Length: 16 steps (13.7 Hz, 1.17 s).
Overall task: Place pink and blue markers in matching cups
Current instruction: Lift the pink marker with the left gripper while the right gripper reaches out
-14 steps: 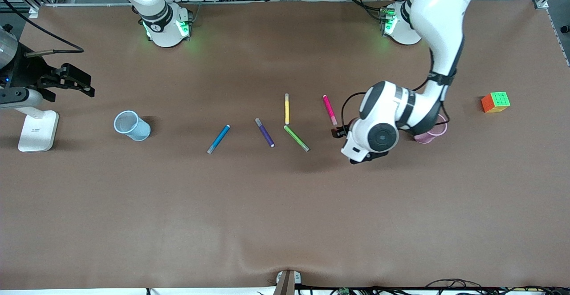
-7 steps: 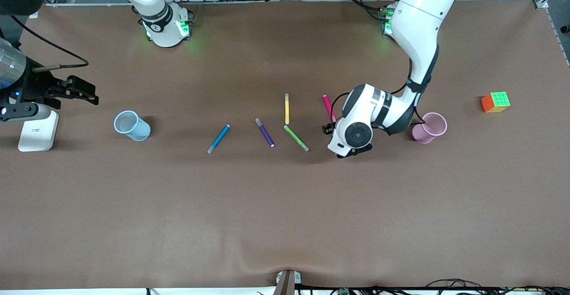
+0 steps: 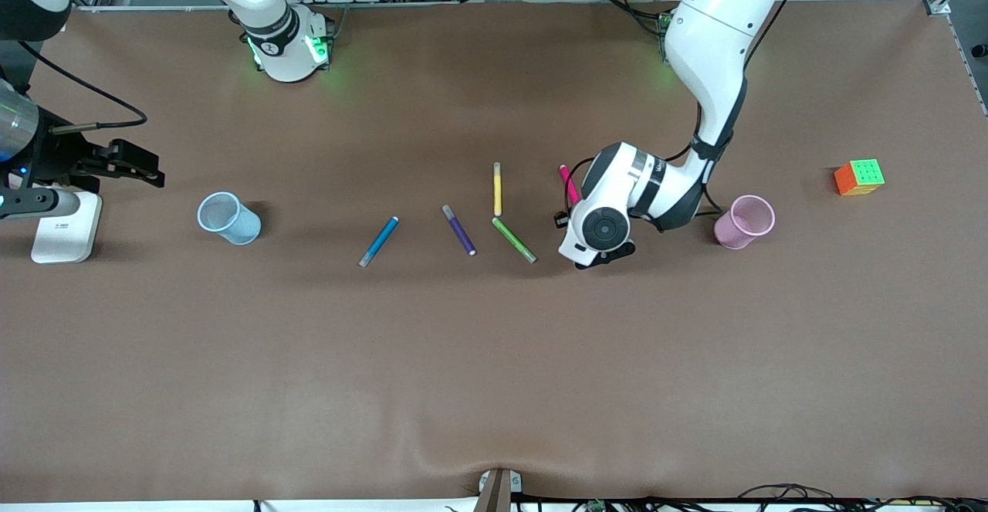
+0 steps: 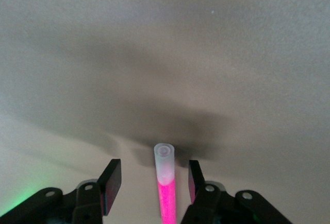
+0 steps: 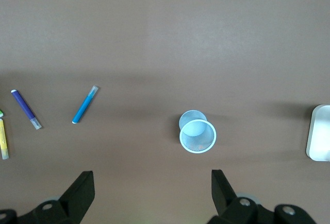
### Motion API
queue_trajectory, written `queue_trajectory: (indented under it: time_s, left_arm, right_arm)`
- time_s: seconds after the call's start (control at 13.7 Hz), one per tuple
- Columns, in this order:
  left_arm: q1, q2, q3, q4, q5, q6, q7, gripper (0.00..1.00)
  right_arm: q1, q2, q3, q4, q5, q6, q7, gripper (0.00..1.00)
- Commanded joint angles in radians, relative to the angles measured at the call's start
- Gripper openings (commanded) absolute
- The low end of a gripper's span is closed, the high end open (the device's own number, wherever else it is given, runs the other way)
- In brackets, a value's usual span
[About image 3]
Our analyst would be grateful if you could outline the blue marker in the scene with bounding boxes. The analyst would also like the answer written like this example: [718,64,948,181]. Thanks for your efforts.
[359,216,400,268]

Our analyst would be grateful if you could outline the white lamp stand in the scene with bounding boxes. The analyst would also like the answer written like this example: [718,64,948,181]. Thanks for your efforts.
[31,192,103,265]

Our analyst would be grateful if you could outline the green marker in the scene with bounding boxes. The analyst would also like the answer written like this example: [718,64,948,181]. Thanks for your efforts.
[492,217,537,264]

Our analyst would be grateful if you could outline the translucent blue cup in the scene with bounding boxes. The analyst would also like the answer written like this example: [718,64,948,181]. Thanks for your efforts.
[197,192,262,246]

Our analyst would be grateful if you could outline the translucent pink cup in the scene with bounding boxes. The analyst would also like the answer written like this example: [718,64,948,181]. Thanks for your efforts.
[712,195,776,250]

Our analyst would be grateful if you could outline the purple marker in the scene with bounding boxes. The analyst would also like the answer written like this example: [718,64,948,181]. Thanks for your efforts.
[442,205,477,257]

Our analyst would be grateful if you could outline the brown table mat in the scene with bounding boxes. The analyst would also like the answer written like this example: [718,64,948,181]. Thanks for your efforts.
[0,0,988,505]

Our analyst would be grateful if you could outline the colourful puzzle cube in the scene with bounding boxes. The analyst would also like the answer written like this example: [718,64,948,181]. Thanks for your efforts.
[834,158,886,197]

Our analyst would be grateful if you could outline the black looped floor cable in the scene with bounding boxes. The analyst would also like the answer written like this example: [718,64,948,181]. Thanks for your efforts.
[737,483,834,502]

